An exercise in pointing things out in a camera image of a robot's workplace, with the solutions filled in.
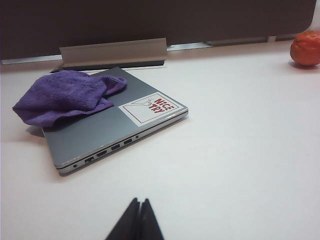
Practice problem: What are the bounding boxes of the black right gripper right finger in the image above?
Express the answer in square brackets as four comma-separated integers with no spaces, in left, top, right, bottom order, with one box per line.
[136,197,165,240]

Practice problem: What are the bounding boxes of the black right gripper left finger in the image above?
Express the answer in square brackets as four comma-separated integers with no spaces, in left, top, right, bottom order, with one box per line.
[104,197,140,240]

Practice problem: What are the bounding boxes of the purple microfibre rag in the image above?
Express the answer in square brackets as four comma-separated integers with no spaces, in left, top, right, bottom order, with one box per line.
[12,69,129,129]

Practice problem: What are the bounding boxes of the silver closed laptop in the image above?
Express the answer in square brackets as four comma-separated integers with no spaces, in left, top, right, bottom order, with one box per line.
[40,65,190,177]

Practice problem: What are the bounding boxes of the white sticker red letters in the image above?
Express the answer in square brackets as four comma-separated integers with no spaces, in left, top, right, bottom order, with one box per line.
[117,91,181,127]

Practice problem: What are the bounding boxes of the orange tangerine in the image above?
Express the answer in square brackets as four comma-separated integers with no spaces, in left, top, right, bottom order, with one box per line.
[289,30,320,67]

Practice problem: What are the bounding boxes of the grey cable tray lid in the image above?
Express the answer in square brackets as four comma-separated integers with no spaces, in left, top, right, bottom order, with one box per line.
[59,37,168,70]

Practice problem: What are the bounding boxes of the aluminium divider rail segment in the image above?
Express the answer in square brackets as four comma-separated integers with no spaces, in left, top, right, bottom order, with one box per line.
[0,54,62,67]
[166,41,209,52]

